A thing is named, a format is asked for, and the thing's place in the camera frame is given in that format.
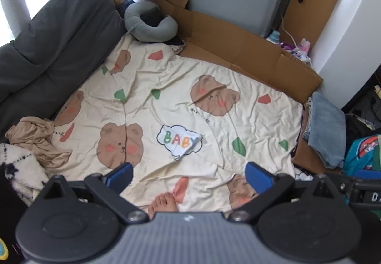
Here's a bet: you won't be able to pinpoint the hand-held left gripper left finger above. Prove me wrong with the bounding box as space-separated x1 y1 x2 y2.
43 162 149 224

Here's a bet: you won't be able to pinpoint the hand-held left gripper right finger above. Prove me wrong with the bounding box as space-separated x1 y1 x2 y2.
228 162 338 224

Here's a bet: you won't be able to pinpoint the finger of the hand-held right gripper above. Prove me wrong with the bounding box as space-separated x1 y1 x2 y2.
338 174 381 191

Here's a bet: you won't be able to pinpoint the blue denim drawstring pants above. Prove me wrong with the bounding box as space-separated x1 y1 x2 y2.
306 92 346 170

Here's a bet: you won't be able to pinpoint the teal cartoon print cloth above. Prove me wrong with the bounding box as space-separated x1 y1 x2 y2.
342 134 381 220

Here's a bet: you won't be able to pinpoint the brown folded cloth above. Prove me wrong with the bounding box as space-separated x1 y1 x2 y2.
292 139 343 175

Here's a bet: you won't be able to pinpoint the black clothing pile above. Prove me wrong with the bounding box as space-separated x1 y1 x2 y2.
342 109 381 148

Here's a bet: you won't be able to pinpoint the person's bare foot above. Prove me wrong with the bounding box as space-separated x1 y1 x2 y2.
148 192 179 220

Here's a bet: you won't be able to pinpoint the dark striped cloth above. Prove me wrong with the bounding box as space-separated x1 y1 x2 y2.
293 97 313 160

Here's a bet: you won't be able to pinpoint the beige garment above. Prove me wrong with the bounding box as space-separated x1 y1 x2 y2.
5 117 73 168

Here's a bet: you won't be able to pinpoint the cream bear print bed sheet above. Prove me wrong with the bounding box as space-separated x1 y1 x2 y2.
50 33 304 214

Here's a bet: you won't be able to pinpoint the white black fuzzy blanket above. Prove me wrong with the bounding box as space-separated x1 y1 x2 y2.
0 143 50 208

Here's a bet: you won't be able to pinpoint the white blue printed bag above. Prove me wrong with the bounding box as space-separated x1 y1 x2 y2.
290 49 312 62

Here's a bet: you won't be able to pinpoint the flattened cardboard box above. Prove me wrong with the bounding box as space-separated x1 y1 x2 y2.
156 0 323 104

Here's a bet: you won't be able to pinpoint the yellow teal object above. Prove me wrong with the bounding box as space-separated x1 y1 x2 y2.
0 237 9 260

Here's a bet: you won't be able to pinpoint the blue cap detergent bottle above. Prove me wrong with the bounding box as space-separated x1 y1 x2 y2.
266 30 281 44

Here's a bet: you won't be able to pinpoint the dark grey duvet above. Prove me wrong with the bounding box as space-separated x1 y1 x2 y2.
0 0 125 139

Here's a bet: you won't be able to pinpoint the grey neck pillow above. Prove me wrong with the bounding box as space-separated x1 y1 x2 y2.
123 0 178 42

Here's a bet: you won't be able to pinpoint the upright cardboard panel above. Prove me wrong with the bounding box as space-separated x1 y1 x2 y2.
278 0 355 53

